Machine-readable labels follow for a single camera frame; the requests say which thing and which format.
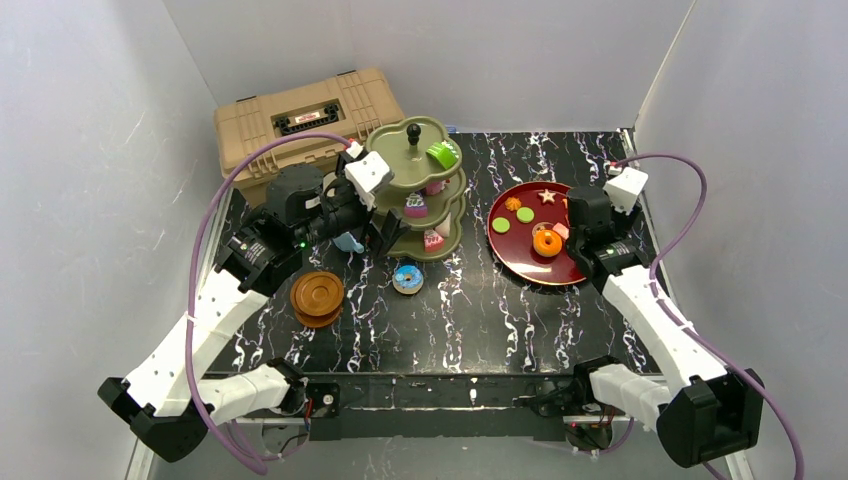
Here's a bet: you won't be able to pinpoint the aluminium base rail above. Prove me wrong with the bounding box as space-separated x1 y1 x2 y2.
125 374 757 480

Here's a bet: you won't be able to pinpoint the purple frosted cake slice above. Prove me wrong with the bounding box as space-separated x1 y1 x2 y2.
404 192 428 218

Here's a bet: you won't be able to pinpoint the red round lacquer tray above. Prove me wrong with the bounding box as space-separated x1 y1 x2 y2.
487 181 585 286

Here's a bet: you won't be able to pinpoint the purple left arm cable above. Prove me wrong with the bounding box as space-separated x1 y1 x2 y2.
185 131 362 477

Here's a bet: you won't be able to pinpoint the green three-tier serving stand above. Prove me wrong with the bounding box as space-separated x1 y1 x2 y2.
366 116 468 262

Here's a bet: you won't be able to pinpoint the green cube sweet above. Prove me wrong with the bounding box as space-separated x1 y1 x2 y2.
426 140 460 170

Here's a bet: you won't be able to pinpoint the white sugared cake piece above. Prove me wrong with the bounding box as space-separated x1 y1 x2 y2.
433 214 453 239

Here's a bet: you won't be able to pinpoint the orange flower cookie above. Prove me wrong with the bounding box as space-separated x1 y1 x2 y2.
504 196 522 212

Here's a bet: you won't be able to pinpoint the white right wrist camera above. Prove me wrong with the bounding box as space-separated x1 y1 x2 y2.
603 167 649 215

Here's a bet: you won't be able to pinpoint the blue frosted donut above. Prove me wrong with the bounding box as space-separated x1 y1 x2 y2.
392 265 424 295

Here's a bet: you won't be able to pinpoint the star shaped cookie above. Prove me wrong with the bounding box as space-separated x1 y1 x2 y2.
537 189 556 205

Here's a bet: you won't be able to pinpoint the stacked brown wooden coasters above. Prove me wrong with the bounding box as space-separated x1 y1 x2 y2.
290 271 344 329

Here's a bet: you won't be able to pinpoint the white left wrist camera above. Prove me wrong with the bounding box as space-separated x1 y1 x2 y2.
343 141 394 211

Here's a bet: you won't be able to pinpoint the pink sprinkled cake slice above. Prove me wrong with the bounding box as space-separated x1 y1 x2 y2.
423 229 445 254

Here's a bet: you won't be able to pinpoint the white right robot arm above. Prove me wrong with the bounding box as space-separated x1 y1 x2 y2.
565 187 764 468

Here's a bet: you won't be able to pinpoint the tan plastic toolbox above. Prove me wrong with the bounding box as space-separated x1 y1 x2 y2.
213 68 405 207

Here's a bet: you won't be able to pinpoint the blue mug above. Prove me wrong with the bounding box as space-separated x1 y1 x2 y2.
332 232 365 254

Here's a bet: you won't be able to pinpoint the orange glazed donut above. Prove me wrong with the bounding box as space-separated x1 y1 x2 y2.
532 229 564 258

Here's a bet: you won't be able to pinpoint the red layered cake square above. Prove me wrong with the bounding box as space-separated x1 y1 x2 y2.
424 181 446 196

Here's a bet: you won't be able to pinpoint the green macaron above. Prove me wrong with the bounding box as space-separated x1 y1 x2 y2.
516 207 535 224
491 217 511 234

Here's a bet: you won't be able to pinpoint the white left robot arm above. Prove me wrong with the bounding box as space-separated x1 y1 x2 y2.
98 159 407 469

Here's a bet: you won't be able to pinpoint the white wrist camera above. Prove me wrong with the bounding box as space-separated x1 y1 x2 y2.
603 167 649 215
343 141 394 211

